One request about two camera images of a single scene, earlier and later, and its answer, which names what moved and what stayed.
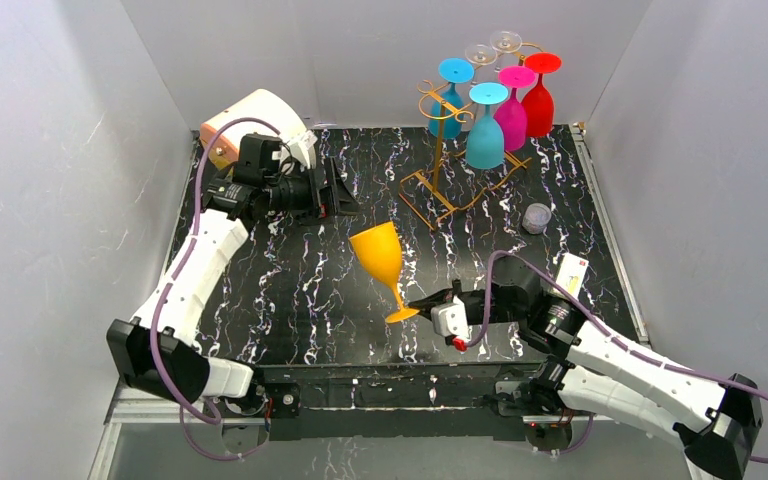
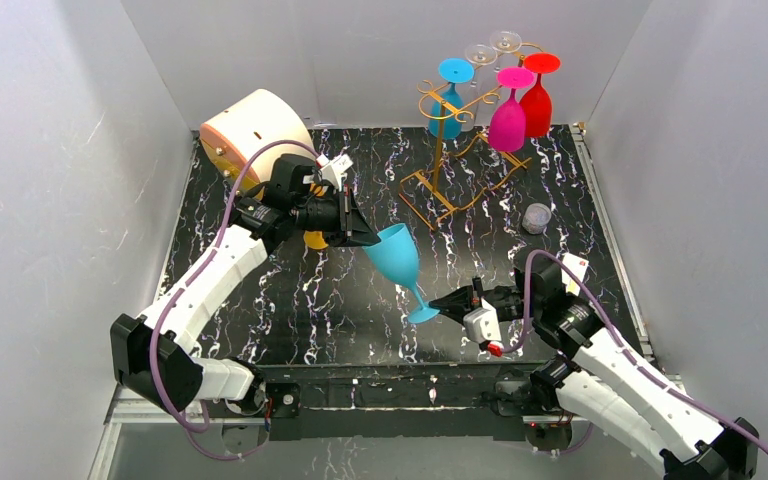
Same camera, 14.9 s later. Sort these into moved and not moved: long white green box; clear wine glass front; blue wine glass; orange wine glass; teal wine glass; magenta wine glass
Moved: orange wine glass; teal wine glass
Not moved: long white green box; clear wine glass front; magenta wine glass; blue wine glass
